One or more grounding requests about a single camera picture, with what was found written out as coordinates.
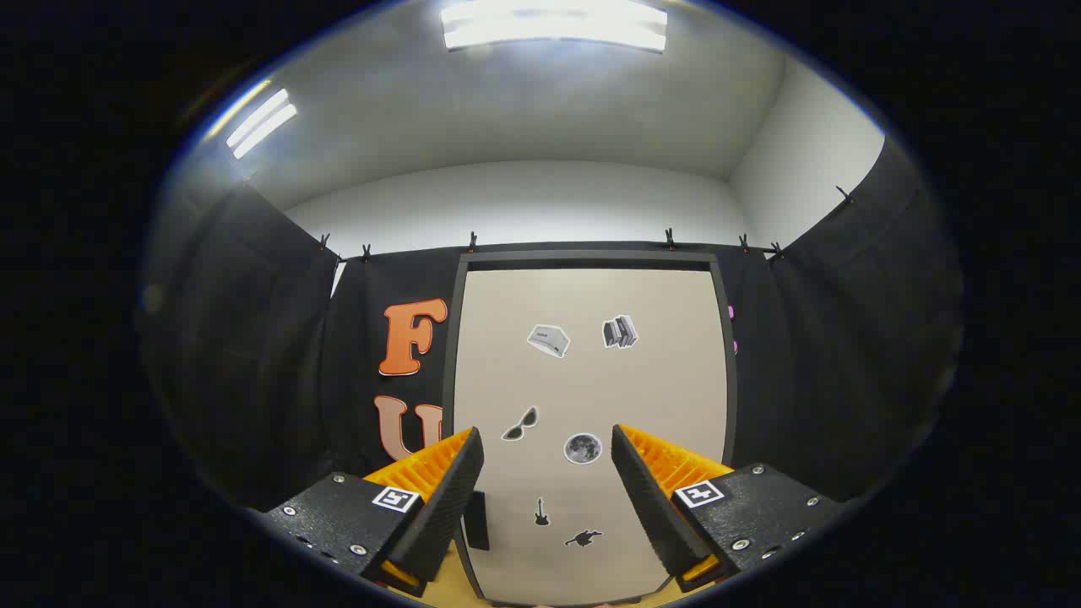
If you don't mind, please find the row of black clips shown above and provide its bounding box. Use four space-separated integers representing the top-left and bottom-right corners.
319 187 854 263

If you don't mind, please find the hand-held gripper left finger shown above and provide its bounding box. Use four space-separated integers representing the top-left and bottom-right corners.
262 426 486 596

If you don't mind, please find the black backdrop cloth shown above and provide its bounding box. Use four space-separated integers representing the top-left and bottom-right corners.
139 135 964 516

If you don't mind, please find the wide ceiling light panel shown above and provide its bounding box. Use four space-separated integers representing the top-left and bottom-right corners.
439 0 668 53

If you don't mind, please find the black door handle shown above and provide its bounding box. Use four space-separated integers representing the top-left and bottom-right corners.
463 491 491 551

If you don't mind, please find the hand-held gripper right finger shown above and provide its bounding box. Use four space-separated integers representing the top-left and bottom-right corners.
611 424 845 594

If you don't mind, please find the narrow ceiling light panel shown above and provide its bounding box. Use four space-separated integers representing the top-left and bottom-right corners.
224 89 298 160

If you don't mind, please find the grey shoe cabinet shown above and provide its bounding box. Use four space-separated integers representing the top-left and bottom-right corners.
443 250 744 605

